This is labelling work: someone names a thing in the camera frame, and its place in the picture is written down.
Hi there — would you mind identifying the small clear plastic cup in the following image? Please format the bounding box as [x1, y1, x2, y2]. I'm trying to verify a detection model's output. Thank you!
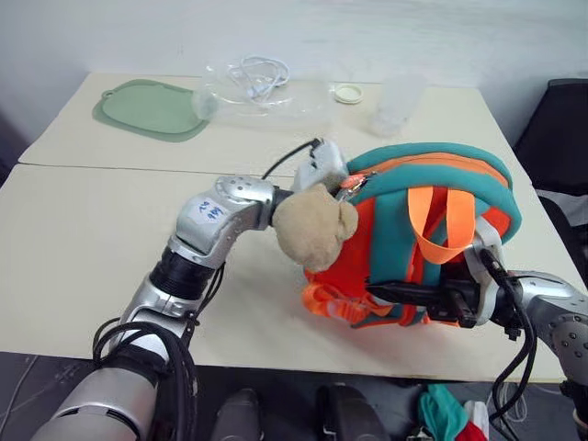
[192, 89, 220, 121]

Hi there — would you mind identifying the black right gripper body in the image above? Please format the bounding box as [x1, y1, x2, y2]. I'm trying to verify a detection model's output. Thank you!
[430, 265, 480, 329]

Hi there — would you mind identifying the dark rounded shape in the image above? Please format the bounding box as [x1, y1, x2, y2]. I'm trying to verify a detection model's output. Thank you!
[213, 388, 266, 441]
[316, 383, 391, 441]

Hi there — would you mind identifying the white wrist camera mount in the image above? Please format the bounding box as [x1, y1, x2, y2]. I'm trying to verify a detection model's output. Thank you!
[292, 137, 350, 197]
[466, 215, 506, 325]

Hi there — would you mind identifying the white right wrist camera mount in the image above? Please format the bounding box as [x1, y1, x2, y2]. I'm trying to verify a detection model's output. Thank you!
[466, 215, 506, 325]

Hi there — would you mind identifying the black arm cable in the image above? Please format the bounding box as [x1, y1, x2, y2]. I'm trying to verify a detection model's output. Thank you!
[477, 247, 541, 422]
[91, 137, 325, 441]

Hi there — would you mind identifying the beige plush toy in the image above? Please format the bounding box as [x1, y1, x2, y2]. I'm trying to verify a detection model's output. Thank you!
[273, 182, 359, 273]

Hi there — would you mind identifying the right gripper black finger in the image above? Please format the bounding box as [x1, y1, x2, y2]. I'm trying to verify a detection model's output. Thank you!
[366, 281, 443, 305]

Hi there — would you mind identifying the cream round lid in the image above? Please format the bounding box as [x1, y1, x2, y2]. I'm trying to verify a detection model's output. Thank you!
[333, 84, 365, 105]

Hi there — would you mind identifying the white floor cable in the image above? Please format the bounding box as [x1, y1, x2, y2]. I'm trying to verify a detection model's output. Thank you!
[498, 380, 567, 422]

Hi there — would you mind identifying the tall clear plastic container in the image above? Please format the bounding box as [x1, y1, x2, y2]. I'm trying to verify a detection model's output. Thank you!
[367, 73, 426, 139]

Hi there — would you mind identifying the green silicone mat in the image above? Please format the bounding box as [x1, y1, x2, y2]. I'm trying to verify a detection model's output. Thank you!
[91, 78, 209, 144]

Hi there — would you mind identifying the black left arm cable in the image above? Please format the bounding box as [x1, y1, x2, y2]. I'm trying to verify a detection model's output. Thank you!
[91, 137, 325, 441]

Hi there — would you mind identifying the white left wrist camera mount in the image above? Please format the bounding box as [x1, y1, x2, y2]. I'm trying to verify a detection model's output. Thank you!
[292, 137, 350, 197]

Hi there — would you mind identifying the red and white cloth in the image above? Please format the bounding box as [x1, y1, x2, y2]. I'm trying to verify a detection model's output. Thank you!
[461, 400, 491, 441]

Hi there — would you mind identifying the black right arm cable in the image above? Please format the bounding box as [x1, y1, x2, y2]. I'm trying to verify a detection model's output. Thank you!
[477, 247, 541, 422]

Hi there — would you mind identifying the teal cloth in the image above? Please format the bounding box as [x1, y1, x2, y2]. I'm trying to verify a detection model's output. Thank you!
[418, 384, 469, 441]

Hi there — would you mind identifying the clear plastic bag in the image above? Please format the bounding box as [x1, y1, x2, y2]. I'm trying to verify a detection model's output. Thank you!
[215, 75, 335, 135]

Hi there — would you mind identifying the white coiled cable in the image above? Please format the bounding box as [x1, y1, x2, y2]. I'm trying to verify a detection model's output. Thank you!
[227, 54, 293, 100]

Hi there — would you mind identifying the orange and teal backpack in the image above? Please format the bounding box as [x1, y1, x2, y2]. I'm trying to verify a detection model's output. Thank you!
[300, 141, 523, 330]

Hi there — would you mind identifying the black chair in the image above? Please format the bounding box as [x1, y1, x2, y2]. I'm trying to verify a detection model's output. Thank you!
[512, 77, 588, 295]

